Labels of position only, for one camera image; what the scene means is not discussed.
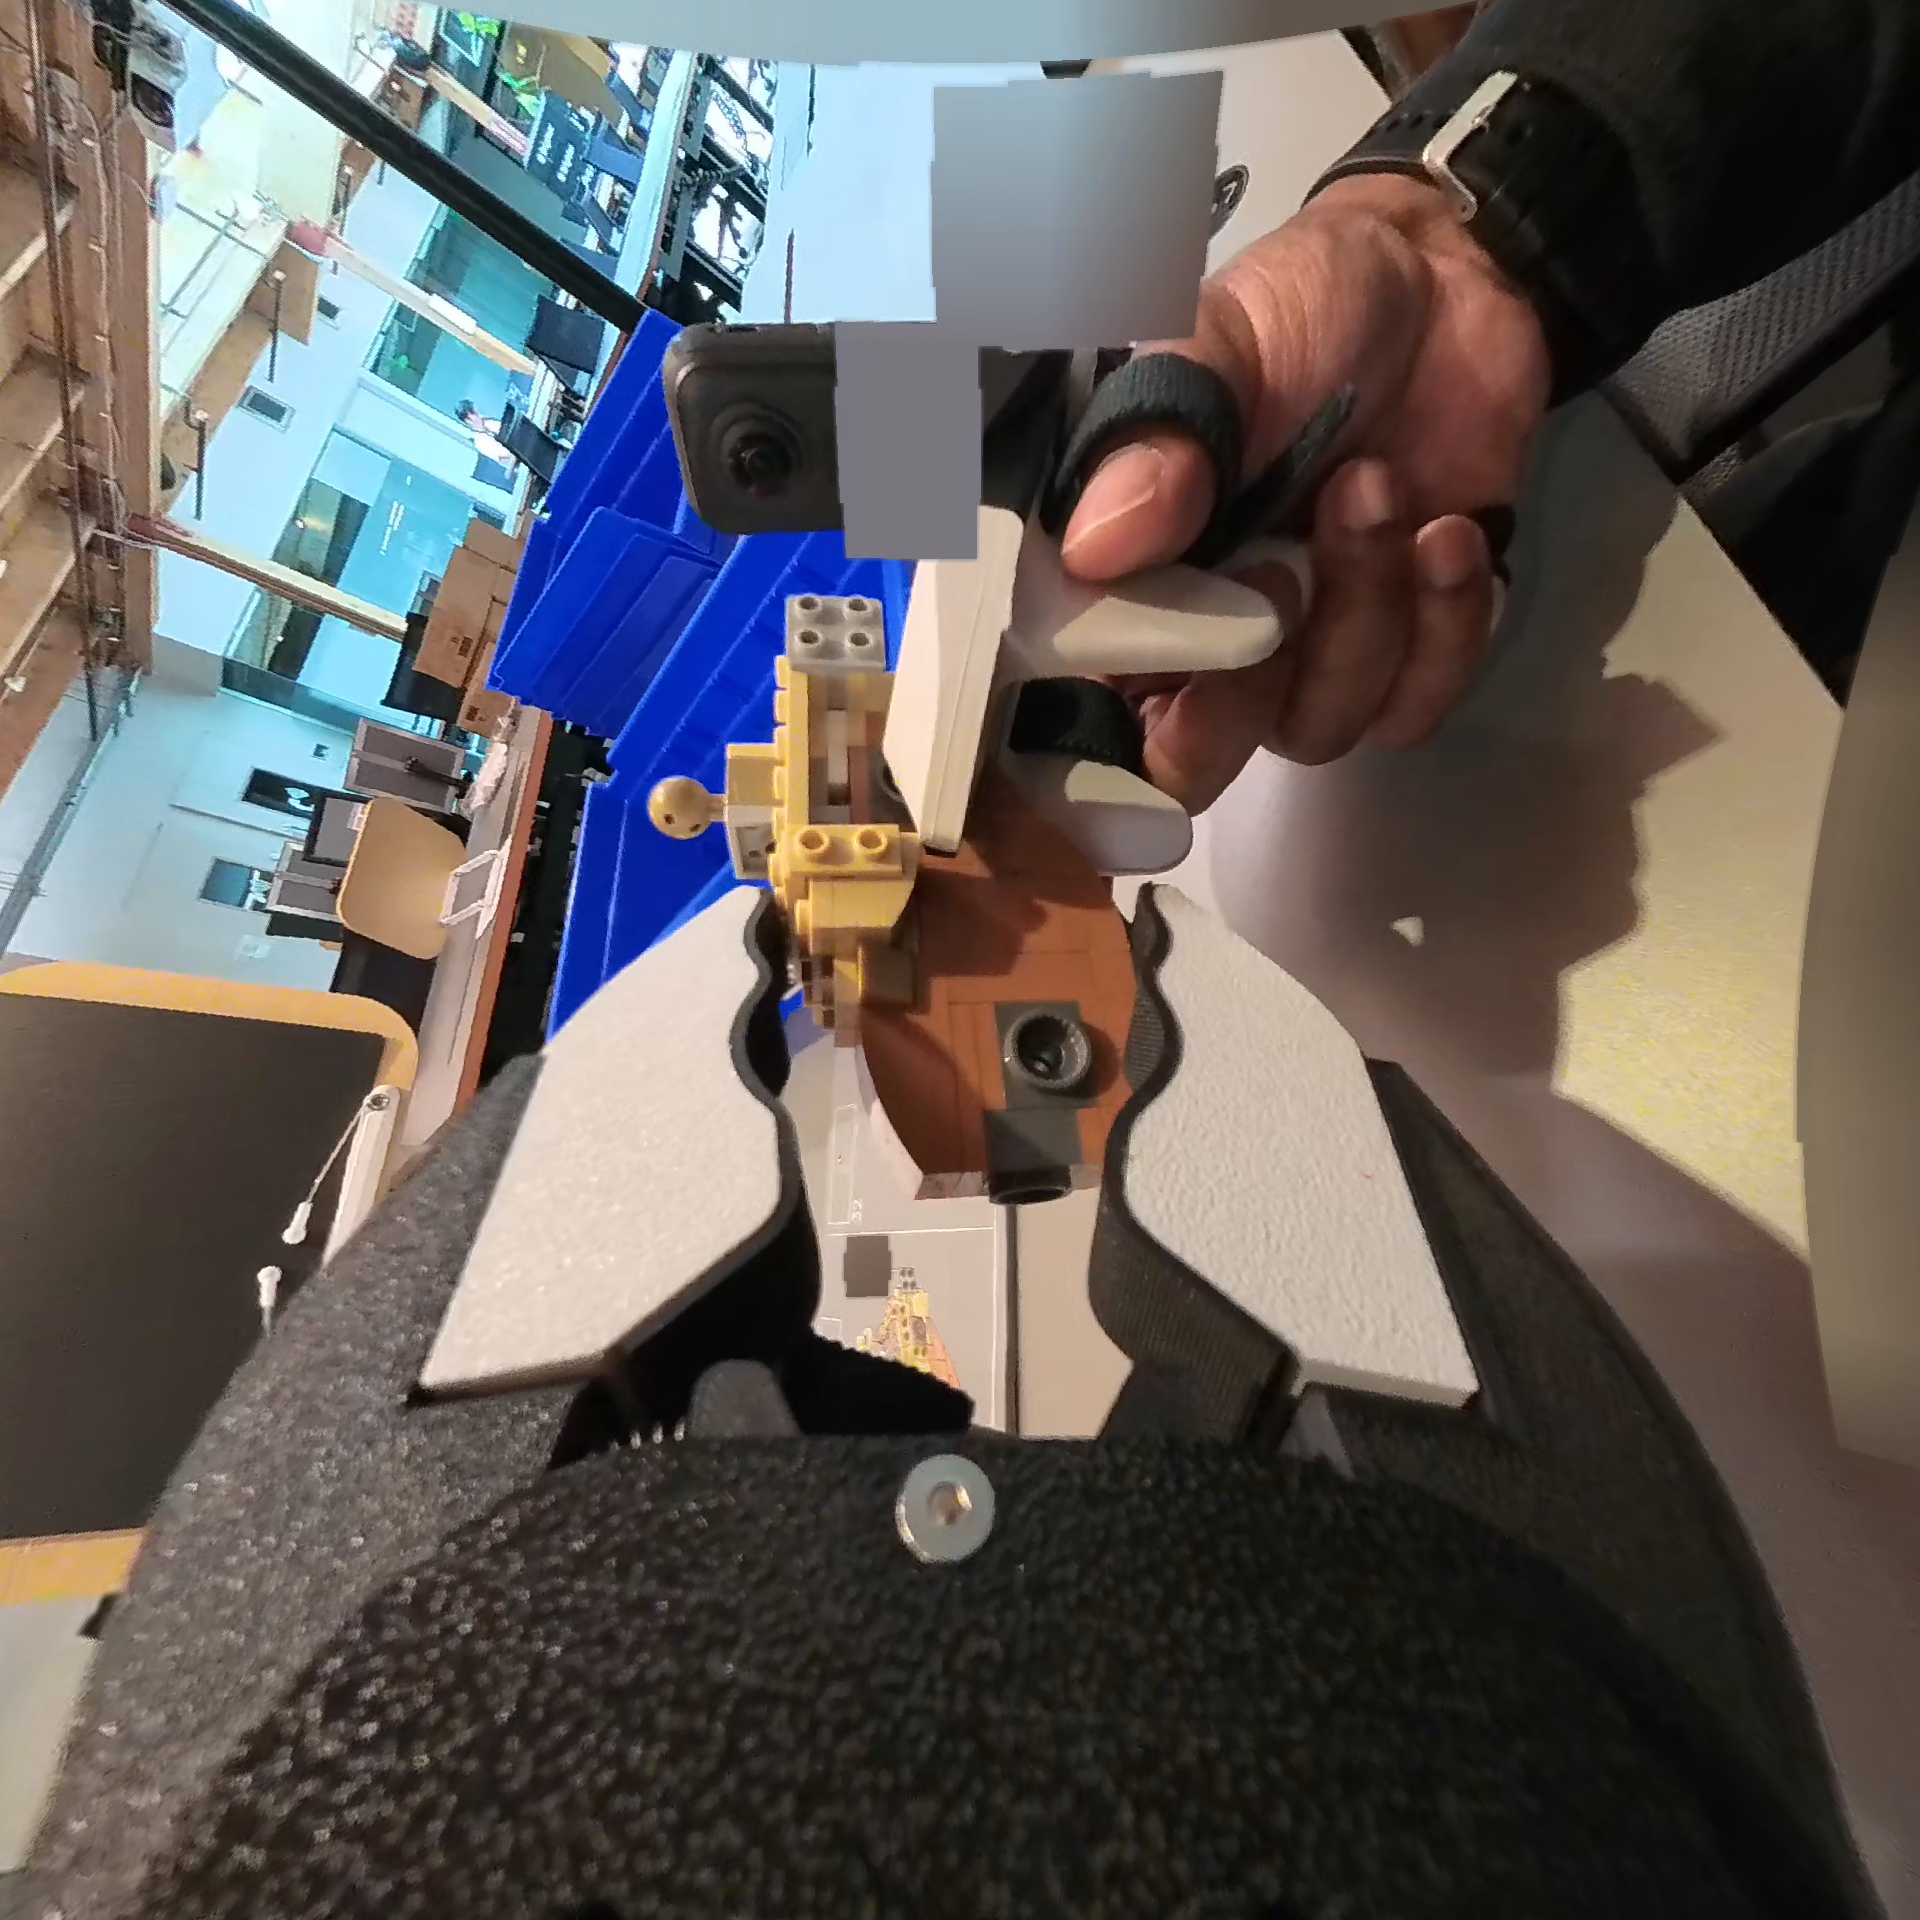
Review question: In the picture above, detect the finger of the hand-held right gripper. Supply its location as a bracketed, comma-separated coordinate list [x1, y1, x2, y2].
[883, 502, 1028, 858]

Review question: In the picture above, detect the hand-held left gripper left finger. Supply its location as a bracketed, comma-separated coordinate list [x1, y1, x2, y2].
[407, 891, 825, 1404]

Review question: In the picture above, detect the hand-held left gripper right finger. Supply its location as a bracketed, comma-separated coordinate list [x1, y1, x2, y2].
[1084, 882, 1483, 1413]

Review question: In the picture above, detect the blue storage bin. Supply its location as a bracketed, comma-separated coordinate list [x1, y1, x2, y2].
[546, 525, 921, 1039]
[496, 306, 724, 736]

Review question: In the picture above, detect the grey instruction booklet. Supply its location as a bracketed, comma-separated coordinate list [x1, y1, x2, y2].
[779, 1035, 1024, 1443]

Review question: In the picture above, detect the tan and brown brick model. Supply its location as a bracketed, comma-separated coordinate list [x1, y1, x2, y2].
[647, 592, 1137, 1208]

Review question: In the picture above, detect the person's right forearm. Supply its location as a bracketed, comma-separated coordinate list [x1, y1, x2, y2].
[1306, 0, 1920, 706]

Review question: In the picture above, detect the grey desk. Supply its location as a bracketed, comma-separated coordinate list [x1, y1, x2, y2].
[795, 29, 1854, 1464]

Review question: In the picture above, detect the person's right hand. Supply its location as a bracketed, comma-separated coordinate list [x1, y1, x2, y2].
[1057, 195, 1556, 818]

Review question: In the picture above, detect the stack of cardboard boxes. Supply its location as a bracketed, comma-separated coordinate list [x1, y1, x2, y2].
[382, 516, 529, 740]

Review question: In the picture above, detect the light wooden panel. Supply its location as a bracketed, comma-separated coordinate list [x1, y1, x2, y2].
[337, 796, 472, 963]

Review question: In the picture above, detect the black wood-rimmed panel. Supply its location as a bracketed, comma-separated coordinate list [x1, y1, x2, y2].
[0, 960, 424, 1600]

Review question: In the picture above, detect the black wrist watch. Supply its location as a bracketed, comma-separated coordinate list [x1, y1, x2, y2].
[1306, 66, 1550, 231]

